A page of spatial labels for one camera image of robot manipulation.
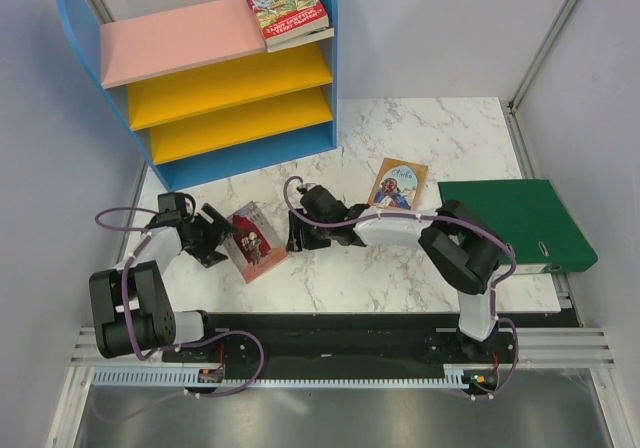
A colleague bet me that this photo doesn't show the light blue cable duct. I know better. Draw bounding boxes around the light blue cable duct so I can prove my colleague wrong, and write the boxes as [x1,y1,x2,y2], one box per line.
[91,366,469,390]

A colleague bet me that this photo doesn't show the Hamlet picture book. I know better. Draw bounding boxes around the Hamlet picture book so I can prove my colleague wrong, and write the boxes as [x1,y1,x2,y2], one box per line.
[223,202,289,284]

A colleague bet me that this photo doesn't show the colourful blue wooden bookshelf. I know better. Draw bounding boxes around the colourful blue wooden bookshelf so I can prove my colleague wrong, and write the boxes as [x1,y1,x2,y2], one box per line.
[56,0,338,191]

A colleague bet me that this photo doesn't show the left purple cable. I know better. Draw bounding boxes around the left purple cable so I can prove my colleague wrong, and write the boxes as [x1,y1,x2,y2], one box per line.
[89,193,266,422]

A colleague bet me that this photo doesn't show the green lever arch file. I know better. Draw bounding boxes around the green lever arch file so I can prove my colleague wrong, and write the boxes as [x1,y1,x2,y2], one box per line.
[438,179,598,275]

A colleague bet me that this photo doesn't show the Nineteen Eighty-Four blue book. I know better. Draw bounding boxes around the Nineteen Eighty-Four blue book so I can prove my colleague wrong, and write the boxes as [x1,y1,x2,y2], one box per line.
[266,27,335,53]

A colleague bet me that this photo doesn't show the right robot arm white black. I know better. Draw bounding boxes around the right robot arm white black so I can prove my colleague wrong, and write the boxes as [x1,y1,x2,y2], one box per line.
[283,176,517,362]

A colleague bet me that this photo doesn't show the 13-Storey Treehouse red book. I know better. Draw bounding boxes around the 13-Storey Treehouse red book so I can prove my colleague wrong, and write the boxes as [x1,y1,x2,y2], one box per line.
[247,0,330,51]

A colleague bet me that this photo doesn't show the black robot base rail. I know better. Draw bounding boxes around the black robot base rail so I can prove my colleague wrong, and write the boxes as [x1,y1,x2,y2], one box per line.
[159,308,584,382]

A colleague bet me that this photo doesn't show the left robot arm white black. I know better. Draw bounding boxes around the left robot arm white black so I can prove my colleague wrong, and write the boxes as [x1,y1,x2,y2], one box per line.
[89,192,240,361]

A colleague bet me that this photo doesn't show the Othello tan picture book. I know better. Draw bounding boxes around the Othello tan picture book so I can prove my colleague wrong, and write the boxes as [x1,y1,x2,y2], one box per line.
[368,158,429,211]

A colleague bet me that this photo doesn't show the aluminium frame post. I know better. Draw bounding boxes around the aluminium frame post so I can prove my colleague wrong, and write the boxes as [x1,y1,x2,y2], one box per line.
[506,0,582,116]

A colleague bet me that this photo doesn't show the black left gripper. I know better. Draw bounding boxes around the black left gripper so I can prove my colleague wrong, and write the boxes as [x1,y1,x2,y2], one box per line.
[184,204,241,268]

